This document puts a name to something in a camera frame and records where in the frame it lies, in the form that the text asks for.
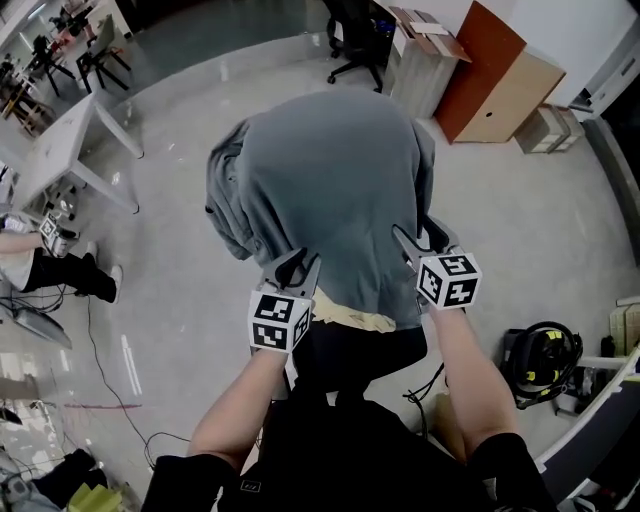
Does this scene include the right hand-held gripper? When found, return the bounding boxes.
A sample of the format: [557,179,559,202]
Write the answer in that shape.
[391,214,484,312]

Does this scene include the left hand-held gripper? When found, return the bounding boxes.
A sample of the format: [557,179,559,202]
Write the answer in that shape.
[248,247,322,355]

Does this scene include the grey shirt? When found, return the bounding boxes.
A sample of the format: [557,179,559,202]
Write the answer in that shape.
[204,91,437,332]

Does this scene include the black armrest office chair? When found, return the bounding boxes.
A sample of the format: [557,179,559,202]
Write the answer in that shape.
[282,319,432,404]

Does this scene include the person's right forearm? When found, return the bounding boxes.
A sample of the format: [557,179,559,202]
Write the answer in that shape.
[428,303,520,464]

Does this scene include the person's left forearm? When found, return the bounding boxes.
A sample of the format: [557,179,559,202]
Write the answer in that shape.
[188,346,297,469]

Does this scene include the black swivel chair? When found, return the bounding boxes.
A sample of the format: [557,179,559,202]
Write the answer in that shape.
[324,0,397,95]

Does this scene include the light grey black-legged chair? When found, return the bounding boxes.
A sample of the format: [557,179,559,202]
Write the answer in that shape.
[74,12,134,95]

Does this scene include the cream crumpled cloth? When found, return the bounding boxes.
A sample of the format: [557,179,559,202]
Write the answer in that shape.
[310,292,400,333]

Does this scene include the grey wood cabinet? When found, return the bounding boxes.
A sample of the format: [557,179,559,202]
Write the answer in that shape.
[384,29,466,120]

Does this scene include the beige cardboard box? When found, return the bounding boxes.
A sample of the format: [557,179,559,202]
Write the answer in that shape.
[547,103,585,147]
[514,107,571,155]

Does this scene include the red-brown wooden panel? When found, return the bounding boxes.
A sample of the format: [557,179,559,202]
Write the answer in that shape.
[433,0,528,145]

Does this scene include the person's black shirt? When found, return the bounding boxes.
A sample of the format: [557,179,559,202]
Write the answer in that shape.
[142,389,559,512]

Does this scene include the stack of wood sample boards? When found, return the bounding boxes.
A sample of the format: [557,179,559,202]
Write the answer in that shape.
[387,5,474,64]

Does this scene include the dark glass door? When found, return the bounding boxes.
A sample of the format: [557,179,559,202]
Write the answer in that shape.
[599,84,640,201]

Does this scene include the white office desk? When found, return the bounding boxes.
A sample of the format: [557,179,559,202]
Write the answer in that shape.
[532,344,640,506]

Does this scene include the white rectangular table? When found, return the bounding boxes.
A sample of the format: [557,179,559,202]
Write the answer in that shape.
[22,92,146,216]

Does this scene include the yellow-green foam block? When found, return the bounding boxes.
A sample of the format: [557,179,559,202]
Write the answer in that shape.
[67,483,125,512]

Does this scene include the brown wooden stool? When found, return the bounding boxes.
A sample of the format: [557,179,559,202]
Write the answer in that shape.
[0,74,57,137]

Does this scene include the thin black cable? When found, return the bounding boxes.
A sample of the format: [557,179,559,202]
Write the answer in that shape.
[402,362,447,436]

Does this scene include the black floor cable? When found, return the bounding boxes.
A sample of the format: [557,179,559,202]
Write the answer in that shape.
[87,294,194,469]

